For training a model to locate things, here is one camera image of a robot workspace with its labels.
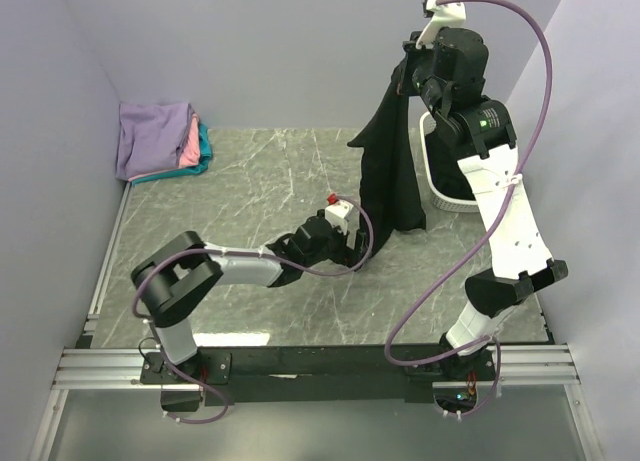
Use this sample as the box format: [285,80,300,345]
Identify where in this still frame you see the black t-shirt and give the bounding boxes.
[427,132,473,200]
[267,64,426,287]

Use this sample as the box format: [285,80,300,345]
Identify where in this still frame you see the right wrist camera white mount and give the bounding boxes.
[416,0,466,49]

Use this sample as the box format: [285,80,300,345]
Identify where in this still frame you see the white perforated laundry basket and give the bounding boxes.
[419,111,479,213]

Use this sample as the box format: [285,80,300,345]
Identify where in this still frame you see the black t-shirt in basket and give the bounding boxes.
[427,132,473,200]

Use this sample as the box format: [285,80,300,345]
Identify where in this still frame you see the folded pink t-shirt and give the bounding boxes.
[128,114,201,182]

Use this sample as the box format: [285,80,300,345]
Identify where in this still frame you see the folded teal t-shirt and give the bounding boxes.
[129,122,213,185]

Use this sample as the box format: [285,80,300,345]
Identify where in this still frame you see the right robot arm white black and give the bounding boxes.
[401,26,568,380]

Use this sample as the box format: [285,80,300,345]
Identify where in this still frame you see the folded lavender t-shirt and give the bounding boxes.
[115,102,193,181]

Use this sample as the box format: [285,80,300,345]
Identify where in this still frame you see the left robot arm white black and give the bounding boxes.
[131,213,372,383]

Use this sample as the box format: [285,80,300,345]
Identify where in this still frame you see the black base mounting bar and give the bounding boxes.
[140,345,499,413]

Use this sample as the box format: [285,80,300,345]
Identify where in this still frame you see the aluminium extrusion rail frame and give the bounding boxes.
[32,178,604,460]

